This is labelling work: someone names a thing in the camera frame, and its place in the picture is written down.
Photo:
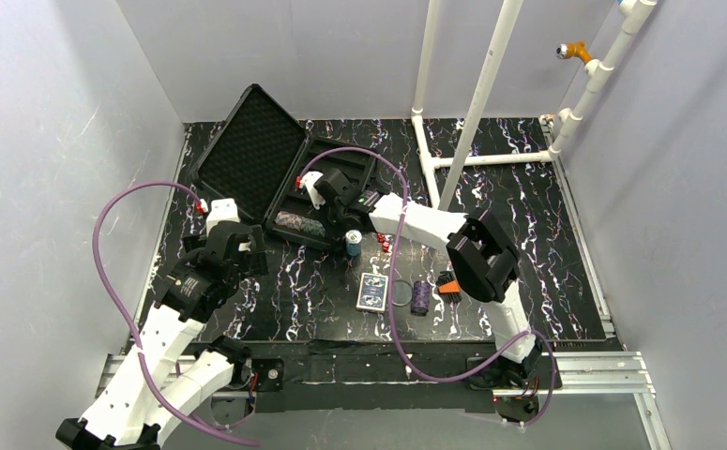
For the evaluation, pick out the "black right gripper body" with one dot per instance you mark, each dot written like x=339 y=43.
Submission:
x=343 y=202

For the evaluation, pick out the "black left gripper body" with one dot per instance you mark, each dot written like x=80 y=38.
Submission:
x=254 y=249

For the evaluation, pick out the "teal poker chip stack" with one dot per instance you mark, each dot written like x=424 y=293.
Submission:
x=353 y=240

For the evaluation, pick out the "orange blue poker chip stack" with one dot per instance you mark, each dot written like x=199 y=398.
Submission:
x=291 y=221

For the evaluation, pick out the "black poker set case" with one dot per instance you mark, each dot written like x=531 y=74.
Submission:
x=256 y=159

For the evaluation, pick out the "dark blue poker chip stack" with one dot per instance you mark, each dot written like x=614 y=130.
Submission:
x=312 y=228

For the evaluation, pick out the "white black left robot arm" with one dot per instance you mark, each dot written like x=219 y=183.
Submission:
x=139 y=408

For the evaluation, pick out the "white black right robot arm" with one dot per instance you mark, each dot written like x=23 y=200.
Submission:
x=484 y=261

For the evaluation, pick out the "black orange hex key set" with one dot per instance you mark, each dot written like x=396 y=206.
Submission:
x=448 y=288

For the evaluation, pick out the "blue playing card deck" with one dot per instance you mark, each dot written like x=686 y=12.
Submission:
x=372 y=293

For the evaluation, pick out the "purple poker chip stack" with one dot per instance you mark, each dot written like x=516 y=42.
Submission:
x=421 y=298

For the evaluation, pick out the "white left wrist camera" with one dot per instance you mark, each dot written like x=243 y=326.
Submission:
x=217 y=211

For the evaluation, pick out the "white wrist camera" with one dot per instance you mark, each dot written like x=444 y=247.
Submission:
x=217 y=211
x=308 y=183

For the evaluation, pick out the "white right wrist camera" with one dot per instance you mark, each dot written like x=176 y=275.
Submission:
x=308 y=183

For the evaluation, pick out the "orange mounted camera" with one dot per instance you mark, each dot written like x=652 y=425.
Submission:
x=573 y=49

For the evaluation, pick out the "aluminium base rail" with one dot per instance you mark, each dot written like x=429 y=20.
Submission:
x=341 y=375

